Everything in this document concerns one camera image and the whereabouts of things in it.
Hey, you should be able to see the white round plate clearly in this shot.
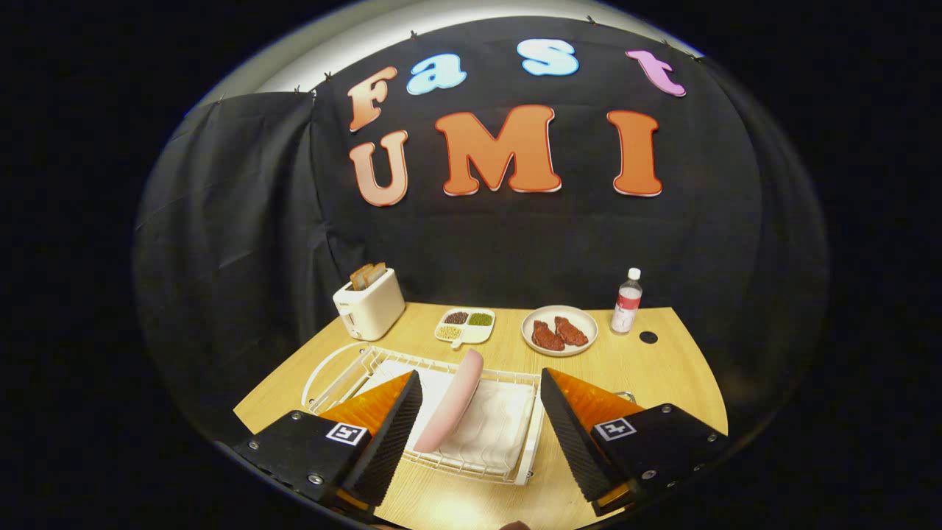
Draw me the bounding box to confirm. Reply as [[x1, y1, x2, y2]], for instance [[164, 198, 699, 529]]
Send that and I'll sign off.
[[521, 305, 599, 358]]

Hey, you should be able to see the white wire dish rack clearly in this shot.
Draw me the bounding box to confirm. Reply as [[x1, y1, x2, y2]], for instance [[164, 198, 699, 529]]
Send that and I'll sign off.
[[302, 341, 549, 487]]

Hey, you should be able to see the white drain tray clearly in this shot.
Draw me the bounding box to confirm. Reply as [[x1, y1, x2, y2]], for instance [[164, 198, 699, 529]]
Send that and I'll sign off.
[[368, 359, 536, 476]]

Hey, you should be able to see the red meat piece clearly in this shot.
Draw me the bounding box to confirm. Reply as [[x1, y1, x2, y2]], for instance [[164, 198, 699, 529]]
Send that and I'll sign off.
[[531, 319, 566, 352], [553, 316, 589, 347]]

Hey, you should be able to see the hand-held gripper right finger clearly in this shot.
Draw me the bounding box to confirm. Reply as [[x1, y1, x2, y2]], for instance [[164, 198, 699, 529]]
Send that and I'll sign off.
[[541, 367, 731, 517]]

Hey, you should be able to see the white toaster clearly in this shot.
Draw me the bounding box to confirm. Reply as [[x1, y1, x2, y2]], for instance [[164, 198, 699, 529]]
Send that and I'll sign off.
[[333, 268, 406, 342]]

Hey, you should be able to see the pink plate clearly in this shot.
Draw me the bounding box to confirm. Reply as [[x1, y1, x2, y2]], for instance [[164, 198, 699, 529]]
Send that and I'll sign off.
[[414, 348, 485, 453]]

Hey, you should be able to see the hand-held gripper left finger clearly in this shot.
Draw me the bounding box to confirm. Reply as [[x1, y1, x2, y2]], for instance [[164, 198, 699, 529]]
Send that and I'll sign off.
[[232, 370, 424, 516]]

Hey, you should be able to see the clear bottle with red label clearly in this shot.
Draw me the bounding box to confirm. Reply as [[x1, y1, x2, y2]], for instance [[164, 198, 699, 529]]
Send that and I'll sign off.
[[611, 267, 643, 336]]

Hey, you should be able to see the black backdrop cloth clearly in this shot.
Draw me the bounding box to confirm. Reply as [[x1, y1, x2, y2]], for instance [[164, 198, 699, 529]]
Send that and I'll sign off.
[[132, 16, 832, 442]]

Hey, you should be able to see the white divided dish with beans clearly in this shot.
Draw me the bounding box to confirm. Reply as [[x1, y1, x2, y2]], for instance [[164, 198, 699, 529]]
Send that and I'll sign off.
[[434, 308, 496, 349]]

